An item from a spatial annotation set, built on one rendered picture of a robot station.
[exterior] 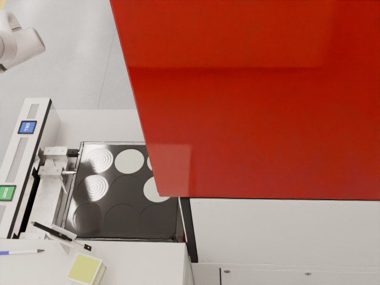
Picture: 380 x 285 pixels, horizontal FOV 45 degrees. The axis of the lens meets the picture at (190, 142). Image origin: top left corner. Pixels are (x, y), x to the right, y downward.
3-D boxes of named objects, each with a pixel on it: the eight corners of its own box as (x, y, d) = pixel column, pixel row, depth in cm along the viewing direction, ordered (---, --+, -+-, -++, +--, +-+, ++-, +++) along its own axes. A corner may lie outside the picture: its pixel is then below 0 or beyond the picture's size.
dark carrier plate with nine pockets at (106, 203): (182, 146, 158) (181, 145, 157) (174, 239, 137) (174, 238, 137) (84, 145, 161) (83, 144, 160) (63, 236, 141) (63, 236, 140)
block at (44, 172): (65, 170, 157) (63, 165, 154) (63, 178, 155) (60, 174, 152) (42, 170, 157) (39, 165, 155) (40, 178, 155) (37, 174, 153)
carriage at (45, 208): (72, 154, 164) (70, 149, 162) (48, 250, 143) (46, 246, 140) (51, 154, 165) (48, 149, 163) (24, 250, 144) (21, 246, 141)
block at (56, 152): (70, 151, 161) (67, 146, 159) (68, 159, 159) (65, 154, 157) (48, 151, 162) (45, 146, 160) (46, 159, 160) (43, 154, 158)
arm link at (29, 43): (-13, 40, 133) (4, 69, 135) (29, 20, 134) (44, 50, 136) (-5, 42, 142) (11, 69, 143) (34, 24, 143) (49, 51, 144)
